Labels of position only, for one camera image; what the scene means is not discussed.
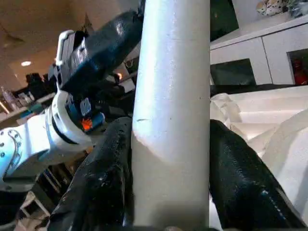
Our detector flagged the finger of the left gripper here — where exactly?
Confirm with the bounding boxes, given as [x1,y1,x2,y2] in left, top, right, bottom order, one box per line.
[84,10,144,74]

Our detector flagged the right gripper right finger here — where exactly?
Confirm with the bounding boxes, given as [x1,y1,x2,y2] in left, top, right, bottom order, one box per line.
[209,119,308,229]

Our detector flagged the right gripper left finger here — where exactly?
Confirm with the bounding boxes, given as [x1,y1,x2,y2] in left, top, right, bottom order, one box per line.
[49,117,134,231]

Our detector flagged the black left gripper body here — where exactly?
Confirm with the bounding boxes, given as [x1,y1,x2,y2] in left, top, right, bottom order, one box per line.
[49,30,106,133]

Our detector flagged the white plastic table leg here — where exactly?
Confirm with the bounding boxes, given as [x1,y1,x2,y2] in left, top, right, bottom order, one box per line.
[131,0,211,228]

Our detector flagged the white plastic table top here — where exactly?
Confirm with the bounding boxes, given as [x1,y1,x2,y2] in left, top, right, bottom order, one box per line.
[210,85,308,231]

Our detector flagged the black work mat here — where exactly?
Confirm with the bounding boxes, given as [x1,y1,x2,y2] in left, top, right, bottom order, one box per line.
[210,81,308,96]

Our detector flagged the white cabinet with glass doors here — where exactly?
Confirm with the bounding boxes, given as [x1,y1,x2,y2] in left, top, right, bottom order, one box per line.
[210,14,308,86]

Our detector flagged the red toy figure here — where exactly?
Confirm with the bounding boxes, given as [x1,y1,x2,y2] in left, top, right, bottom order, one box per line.
[294,60,308,85]

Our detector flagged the clear bag of dark parts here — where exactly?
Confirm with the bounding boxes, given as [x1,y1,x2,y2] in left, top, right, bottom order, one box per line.
[256,0,289,16]

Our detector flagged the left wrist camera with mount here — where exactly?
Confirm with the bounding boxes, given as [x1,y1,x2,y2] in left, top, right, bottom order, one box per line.
[45,29,96,156]

